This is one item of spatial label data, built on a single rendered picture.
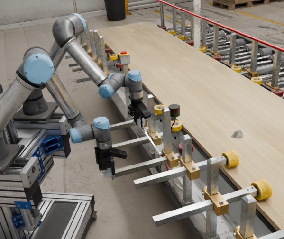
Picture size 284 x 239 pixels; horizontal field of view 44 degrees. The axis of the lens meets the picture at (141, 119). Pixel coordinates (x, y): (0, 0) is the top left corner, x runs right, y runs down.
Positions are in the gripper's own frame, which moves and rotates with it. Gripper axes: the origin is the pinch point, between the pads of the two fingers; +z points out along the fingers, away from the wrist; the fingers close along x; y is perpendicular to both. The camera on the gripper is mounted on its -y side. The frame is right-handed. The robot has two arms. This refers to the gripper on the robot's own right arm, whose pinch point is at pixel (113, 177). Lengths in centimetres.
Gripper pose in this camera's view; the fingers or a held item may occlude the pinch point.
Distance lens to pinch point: 188.4
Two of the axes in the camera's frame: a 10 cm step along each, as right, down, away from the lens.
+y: -9.4, 2.2, -2.5
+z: 0.8, 8.8, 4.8
